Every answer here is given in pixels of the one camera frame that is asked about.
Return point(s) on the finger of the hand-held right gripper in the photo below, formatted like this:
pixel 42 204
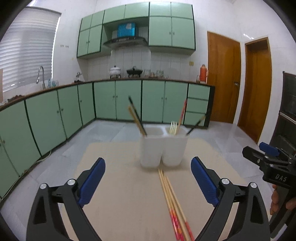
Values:
pixel 269 148
pixel 253 155

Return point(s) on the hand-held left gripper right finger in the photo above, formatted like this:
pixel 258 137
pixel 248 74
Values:
pixel 204 182

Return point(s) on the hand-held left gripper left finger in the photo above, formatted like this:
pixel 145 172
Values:
pixel 92 183

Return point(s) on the bamboo chopstick with red print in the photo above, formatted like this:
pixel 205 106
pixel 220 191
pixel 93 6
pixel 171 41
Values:
pixel 182 113
pixel 172 200
pixel 166 194
pixel 180 209

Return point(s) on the black chopstick with red print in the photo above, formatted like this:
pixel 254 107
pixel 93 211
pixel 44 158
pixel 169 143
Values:
pixel 195 126

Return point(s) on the cream plastic fork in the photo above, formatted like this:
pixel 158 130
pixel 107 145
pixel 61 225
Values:
pixel 173 129

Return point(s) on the white two-compartment utensil holder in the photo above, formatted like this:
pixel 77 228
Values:
pixel 150 150

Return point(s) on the plain bamboo chopstick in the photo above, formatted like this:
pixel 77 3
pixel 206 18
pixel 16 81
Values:
pixel 133 115

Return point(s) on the chopsticks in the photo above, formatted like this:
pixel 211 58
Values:
pixel 137 113

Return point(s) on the person's right hand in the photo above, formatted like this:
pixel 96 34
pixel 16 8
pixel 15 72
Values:
pixel 275 199

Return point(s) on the dark cabinet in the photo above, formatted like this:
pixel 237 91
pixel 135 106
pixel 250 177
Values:
pixel 285 111

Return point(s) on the green drawer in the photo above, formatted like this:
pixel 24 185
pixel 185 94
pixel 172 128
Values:
pixel 195 118
pixel 197 106
pixel 198 92

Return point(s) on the long green base cabinet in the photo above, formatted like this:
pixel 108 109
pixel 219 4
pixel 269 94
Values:
pixel 44 120

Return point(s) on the orange thermos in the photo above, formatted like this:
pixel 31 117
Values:
pixel 203 74

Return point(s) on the green base cabinet with drawers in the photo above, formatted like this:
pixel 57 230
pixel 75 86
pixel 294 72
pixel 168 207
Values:
pixel 138 99

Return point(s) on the silver kettle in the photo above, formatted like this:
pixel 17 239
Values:
pixel 79 77

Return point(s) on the blue bottles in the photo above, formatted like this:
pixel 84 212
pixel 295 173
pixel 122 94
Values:
pixel 52 83

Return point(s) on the white cooking pot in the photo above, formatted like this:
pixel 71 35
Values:
pixel 115 71

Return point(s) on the dark cloth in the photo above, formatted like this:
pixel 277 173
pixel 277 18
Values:
pixel 15 97

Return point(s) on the patterned jar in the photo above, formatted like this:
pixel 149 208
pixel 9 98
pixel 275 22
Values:
pixel 160 74

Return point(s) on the black wok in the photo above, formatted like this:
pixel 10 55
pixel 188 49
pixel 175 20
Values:
pixel 134 72

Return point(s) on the metal kitchen faucet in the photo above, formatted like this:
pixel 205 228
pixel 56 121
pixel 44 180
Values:
pixel 42 74

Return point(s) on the white jar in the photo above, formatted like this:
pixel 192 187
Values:
pixel 147 73

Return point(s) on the black range hood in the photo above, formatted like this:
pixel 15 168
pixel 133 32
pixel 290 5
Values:
pixel 126 42

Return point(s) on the white window blind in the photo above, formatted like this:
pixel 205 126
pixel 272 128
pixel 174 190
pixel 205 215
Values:
pixel 27 46

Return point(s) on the blue box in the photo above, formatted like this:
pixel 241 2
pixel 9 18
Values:
pixel 126 30

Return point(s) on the large green wall cabinet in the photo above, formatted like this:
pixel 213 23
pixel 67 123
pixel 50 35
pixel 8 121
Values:
pixel 172 30

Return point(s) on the narrow green wall cabinet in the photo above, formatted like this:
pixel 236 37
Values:
pixel 124 12

